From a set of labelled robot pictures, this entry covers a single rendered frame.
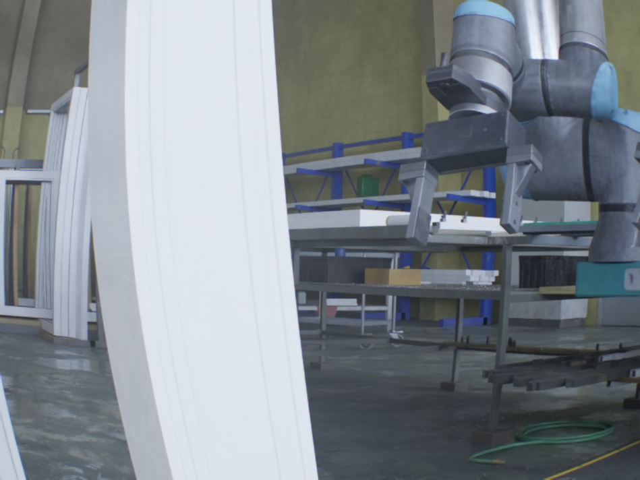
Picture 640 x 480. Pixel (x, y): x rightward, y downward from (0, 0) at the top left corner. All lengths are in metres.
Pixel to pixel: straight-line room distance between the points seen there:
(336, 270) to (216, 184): 5.23
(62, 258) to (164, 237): 7.36
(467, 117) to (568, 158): 0.44
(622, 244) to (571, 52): 0.37
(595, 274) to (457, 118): 0.50
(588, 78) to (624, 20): 10.74
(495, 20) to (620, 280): 0.53
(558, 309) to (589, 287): 10.36
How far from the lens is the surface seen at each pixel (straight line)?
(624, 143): 1.66
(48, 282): 8.52
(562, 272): 4.52
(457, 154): 1.26
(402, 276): 5.51
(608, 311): 12.06
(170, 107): 0.40
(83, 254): 7.64
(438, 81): 1.24
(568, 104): 1.41
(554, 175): 1.69
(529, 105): 1.42
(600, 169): 1.66
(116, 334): 0.44
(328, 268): 5.61
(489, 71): 1.29
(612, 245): 1.64
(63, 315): 7.77
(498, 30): 1.34
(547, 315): 12.19
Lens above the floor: 0.71
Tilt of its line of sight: 2 degrees up
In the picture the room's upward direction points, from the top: 1 degrees clockwise
